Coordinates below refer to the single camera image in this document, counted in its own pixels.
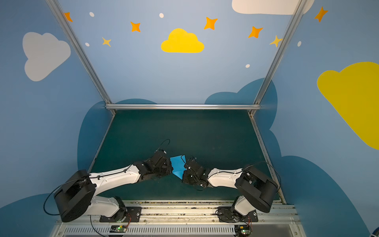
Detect blue square paper sheet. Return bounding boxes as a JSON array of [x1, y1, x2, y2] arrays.
[[170, 155, 186, 180]]

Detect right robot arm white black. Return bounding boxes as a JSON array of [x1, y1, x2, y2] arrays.
[[182, 158, 279, 222]]

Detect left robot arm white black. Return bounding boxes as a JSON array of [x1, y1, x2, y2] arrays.
[[54, 149, 173, 223]]

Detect right green circuit board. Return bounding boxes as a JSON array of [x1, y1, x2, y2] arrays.
[[235, 225, 251, 237]]

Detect green circuit board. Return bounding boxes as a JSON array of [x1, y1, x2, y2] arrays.
[[235, 225, 251, 237], [110, 225, 128, 233]]

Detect left green circuit board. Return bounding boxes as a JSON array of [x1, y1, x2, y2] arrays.
[[110, 225, 128, 233]]

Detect back horizontal aluminium bar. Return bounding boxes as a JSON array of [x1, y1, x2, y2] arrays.
[[106, 104, 261, 110]]

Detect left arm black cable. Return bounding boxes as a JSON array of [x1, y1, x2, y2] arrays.
[[43, 139, 171, 237]]

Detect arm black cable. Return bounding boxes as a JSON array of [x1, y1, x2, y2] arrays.
[[43, 139, 171, 237], [182, 155, 282, 235]]

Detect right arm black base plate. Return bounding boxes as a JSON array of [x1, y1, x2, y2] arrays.
[[215, 206, 259, 223]]

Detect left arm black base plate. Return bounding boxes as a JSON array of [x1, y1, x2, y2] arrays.
[[99, 206, 142, 223]]

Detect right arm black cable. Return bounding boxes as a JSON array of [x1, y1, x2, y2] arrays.
[[182, 155, 282, 235]]

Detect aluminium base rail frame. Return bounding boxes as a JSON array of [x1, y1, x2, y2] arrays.
[[50, 200, 306, 237]]

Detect left slanted aluminium post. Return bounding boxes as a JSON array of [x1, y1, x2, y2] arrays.
[[46, 0, 112, 105]]

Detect slanted aluminium post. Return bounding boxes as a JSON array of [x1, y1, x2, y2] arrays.
[[46, 0, 112, 105], [249, 0, 308, 118]]

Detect right slanted aluminium post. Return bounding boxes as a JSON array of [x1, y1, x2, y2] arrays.
[[249, 0, 308, 118]]

